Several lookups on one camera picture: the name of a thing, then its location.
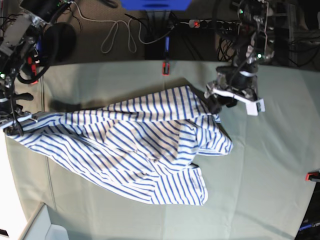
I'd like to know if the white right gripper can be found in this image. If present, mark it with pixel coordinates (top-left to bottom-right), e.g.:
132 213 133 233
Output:
0 111 38 133

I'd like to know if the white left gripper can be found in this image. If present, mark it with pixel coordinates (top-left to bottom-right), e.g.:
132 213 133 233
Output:
204 65 265 116

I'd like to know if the blue white striped t-shirt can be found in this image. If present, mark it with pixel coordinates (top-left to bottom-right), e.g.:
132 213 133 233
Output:
9 86 233 206

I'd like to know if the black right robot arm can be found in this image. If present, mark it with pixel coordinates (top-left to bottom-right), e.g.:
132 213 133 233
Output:
0 0 72 136

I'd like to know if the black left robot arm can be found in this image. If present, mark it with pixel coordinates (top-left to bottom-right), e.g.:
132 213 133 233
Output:
204 0 275 116

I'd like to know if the red black left clamp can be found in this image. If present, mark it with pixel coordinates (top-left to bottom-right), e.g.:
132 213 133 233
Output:
27 56 39 79

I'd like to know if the red black clamp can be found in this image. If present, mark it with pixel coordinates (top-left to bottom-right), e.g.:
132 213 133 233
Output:
305 171 320 183
162 61 170 76
27 56 39 79

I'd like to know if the red black centre clamp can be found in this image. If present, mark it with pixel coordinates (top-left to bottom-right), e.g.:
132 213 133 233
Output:
162 61 170 76

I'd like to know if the black power strip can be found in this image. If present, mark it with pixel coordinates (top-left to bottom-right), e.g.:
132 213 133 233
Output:
187 19 240 31

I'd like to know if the green table cloth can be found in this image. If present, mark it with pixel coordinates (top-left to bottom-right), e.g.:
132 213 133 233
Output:
4 61 320 240

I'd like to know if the black round bag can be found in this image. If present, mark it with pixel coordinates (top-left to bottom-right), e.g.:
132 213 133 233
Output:
42 22 77 64

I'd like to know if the red black right clamp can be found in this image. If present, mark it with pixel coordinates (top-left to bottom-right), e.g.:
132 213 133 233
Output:
305 171 320 183

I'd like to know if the blue box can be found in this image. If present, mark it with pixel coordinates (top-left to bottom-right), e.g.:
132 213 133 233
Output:
120 0 191 11

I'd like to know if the grey looped cable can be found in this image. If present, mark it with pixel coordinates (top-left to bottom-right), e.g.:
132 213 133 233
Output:
69 0 176 54

